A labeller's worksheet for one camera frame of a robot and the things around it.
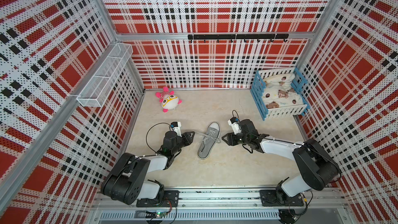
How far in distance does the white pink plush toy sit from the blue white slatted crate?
1.87 feet

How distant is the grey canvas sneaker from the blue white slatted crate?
335mm

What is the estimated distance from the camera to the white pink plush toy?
1.07 metres

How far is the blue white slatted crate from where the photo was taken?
101 centimetres

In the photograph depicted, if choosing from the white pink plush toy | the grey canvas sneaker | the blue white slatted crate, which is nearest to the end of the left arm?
the grey canvas sneaker

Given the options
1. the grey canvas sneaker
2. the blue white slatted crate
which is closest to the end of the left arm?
the grey canvas sneaker

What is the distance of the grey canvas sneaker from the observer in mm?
872

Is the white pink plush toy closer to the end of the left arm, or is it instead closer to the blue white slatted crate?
the end of the left arm
